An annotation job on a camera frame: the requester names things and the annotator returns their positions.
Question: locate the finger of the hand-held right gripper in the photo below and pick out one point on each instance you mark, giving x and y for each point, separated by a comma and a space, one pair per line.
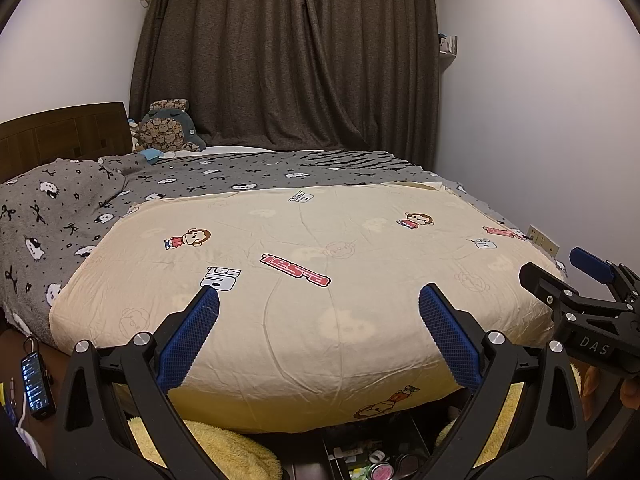
592, 264
542, 280

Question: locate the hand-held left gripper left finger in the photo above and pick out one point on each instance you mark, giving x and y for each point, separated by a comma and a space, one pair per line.
192, 340

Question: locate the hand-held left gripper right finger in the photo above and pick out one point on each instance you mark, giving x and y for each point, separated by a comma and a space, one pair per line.
450, 340

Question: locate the person's right hand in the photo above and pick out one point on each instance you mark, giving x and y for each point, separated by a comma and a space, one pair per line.
590, 382

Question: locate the yellow fluffy blanket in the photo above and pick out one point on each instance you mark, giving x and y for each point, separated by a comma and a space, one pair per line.
225, 447

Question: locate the cream cartoon printed quilt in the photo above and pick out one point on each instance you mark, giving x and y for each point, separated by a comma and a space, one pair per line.
310, 310

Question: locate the pink round lid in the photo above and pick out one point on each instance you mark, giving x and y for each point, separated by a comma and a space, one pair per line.
381, 472

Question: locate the black smartphone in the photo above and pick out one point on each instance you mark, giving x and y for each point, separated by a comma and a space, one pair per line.
36, 385

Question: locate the grey printed fleece blanket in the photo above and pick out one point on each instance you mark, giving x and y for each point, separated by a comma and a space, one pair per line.
60, 210

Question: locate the small blue cloth item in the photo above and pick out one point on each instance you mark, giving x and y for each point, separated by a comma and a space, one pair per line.
150, 155

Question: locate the white bed sheet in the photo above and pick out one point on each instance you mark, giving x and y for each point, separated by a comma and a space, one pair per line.
235, 150

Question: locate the brown patterned plush cushion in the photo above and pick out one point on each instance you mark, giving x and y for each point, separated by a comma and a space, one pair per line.
160, 134

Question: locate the teal shark plush toy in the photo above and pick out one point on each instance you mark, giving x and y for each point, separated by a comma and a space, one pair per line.
190, 127

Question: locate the wooden headboard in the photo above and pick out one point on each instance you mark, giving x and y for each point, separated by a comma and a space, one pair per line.
60, 135

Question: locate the dark brown curtain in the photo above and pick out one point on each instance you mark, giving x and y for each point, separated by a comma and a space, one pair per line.
280, 60

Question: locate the wall power outlet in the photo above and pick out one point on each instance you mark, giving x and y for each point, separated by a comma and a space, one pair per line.
542, 240

